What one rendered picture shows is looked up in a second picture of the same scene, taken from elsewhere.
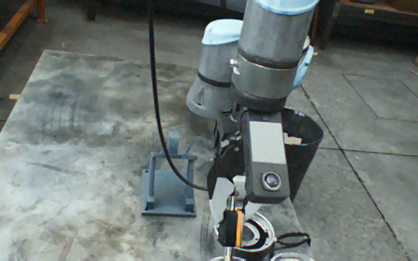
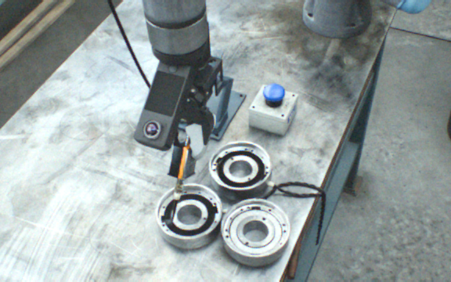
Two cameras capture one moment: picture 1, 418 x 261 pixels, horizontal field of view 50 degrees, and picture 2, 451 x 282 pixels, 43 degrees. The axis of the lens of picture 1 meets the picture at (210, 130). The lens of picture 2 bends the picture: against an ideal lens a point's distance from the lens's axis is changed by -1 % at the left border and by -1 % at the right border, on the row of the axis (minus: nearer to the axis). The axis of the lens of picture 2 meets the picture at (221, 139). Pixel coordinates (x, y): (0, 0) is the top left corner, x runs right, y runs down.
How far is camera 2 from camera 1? 0.52 m
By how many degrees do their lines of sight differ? 35
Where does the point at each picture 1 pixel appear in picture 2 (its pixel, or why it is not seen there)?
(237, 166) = not seen: hidden behind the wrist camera
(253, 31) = not seen: outside the picture
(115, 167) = not seen: hidden behind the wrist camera
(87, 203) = (131, 105)
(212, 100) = (321, 12)
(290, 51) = (168, 14)
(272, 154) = (164, 106)
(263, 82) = (155, 37)
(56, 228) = (95, 121)
